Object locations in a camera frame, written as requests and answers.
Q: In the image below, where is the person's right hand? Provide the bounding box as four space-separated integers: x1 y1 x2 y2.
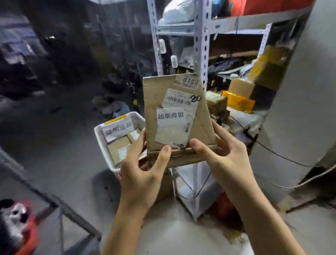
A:
190 120 259 203

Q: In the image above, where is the person's left hand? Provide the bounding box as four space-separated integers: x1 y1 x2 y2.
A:
120 128 172 211

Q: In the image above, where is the brown cardboard parcel with labels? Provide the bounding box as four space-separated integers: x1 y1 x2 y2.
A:
142 73 219 168

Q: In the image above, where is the person's right forearm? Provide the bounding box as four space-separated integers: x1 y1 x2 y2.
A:
226 184 307 255

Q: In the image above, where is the person's left forearm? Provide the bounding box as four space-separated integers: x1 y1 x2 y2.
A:
102 202 147 255

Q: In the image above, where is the small brown cardboard box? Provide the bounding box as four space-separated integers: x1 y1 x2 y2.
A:
107 137 132 166

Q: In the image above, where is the small green-topped cardboard box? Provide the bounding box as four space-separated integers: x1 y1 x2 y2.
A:
205 91 228 116

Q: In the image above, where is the white plastic basket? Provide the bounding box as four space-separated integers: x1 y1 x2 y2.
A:
94 112 147 174

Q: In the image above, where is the white paper sign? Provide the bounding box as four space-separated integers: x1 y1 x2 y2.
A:
101 117 135 137

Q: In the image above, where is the yellow plastic mailer bag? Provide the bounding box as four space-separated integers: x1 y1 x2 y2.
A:
222 90 256 114

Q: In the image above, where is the white metal shelving rack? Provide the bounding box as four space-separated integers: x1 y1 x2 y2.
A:
146 0 313 222

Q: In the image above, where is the yellow-taped cardboard box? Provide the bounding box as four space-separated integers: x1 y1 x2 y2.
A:
248 45 289 91

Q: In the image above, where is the white plastic-wrapped parcel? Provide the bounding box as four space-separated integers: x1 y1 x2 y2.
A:
162 0 196 25

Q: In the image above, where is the red container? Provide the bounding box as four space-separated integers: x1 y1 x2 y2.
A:
0 199 40 255

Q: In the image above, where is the red box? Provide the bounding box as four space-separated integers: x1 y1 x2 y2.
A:
228 0 315 17

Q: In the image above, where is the black cable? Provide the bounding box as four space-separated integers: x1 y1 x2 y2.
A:
177 115 315 200

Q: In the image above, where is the white cable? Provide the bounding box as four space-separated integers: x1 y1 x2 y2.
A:
255 164 336 190

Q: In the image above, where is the grey metal rack frame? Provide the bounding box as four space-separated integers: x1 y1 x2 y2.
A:
0 147 103 255

